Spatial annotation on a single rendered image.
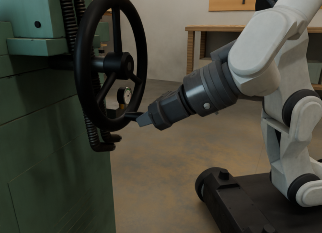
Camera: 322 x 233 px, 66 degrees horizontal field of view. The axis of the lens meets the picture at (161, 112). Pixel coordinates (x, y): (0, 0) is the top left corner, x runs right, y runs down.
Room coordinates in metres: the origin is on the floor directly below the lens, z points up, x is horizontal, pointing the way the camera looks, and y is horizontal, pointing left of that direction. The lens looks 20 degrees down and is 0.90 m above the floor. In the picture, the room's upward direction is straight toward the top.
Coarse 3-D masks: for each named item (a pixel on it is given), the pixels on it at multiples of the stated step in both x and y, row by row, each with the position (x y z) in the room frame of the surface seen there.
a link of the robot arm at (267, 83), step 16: (224, 48) 0.47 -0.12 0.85; (208, 64) 0.45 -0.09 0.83; (224, 64) 0.44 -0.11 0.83; (272, 64) 0.40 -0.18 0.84; (208, 80) 0.42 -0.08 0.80; (224, 80) 0.41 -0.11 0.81; (240, 80) 0.40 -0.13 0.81; (256, 80) 0.40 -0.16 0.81; (272, 80) 0.42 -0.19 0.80; (224, 96) 0.41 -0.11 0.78
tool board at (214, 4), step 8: (216, 0) 3.67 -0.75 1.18; (224, 0) 3.62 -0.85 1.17; (232, 0) 3.57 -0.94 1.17; (240, 0) 3.53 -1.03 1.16; (248, 0) 3.48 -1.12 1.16; (216, 8) 3.66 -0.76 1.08; (224, 8) 3.61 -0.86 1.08; (232, 8) 3.57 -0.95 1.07; (240, 8) 3.52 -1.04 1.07; (248, 8) 3.48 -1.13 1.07; (320, 8) 3.12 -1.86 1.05
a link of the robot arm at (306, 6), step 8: (280, 0) 0.45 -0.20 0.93; (288, 0) 0.44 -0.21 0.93; (296, 0) 0.43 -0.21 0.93; (304, 0) 0.43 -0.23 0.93; (312, 0) 0.43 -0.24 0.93; (320, 0) 0.43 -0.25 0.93; (296, 8) 0.42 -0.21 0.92; (304, 8) 0.42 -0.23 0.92; (312, 8) 0.43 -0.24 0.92; (312, 16) 0.43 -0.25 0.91
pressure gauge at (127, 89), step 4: (120, 88) 0.82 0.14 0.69; (124, 88) 0.82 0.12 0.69; (128, 88) 0.83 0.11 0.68; (120, 92) 0.81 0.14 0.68; (124, 92) 0.80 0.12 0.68; (128, 92) 0.83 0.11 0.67; (120, 96) 0.80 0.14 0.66; (124, 96) 0.80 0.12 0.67; (128, 96) 0.83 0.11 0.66; (120, 100) 0.80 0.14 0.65; (124, 100) 0.80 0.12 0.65; (128, 100) 0.83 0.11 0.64; (120, 104) 0.83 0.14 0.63; (124, 104) 0.81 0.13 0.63; (120, 108) 0.83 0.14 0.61
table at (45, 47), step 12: (0, 24) 0.48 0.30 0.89; (108, 24) 0.85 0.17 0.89; (0, 36) 0.48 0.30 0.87; (12, 36) 0.50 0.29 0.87; (96, 36) 0.61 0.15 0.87; (108, 36) 0.85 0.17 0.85; (0, 48) 0.47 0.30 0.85; (12, 48) 0.48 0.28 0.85; (24, 48) 0.47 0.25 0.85; (36, 48) 0.46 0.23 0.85; (48, 48) 0.46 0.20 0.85; (60, 48) 0.49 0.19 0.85
